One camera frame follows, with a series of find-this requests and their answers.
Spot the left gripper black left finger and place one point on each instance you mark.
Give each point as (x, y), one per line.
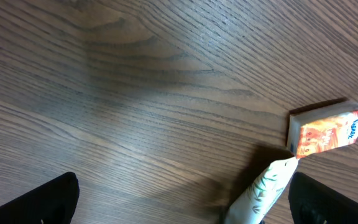
(52, 202)

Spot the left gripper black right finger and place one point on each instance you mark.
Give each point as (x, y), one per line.
(312, 202)

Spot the white Pantene conditioner tube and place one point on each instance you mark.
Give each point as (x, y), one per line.
(255, 202)

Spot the small orange snack packet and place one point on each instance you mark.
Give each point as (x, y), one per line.
(323, 129)

